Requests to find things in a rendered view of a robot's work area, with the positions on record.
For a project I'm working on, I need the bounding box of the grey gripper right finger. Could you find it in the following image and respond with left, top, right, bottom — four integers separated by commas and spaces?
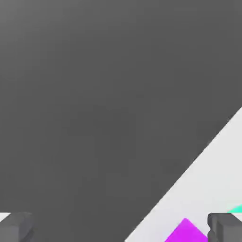
207, 212, 242, 242

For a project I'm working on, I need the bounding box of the large turquoise box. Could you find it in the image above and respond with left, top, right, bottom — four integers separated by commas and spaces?
226, 204, 242, 214

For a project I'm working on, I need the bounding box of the large magenta box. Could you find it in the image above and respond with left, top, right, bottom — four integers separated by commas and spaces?
164, 217, 209, 242

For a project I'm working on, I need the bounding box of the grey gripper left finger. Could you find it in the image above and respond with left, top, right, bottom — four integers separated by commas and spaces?
0, 211, 35, 242

